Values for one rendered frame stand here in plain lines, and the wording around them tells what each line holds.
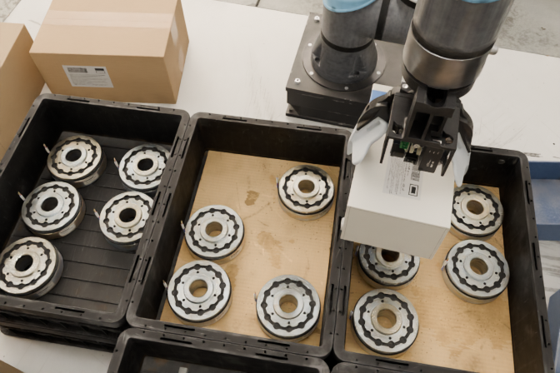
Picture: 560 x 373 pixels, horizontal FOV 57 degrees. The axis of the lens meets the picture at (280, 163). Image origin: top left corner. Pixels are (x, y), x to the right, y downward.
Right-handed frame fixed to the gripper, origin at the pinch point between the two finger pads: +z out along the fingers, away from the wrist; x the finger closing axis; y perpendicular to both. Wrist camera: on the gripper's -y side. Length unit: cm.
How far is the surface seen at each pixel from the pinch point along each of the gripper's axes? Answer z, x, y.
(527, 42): 112, 57, -158
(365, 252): 24.8, -1.5, 2.7
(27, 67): 33, -86, -28
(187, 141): 19.2, -36.4, -8.0
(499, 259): 24.6, 20.3, -1.6
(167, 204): 19.1, -35.1, 5.0
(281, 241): 27.7, -16.0, 3.0
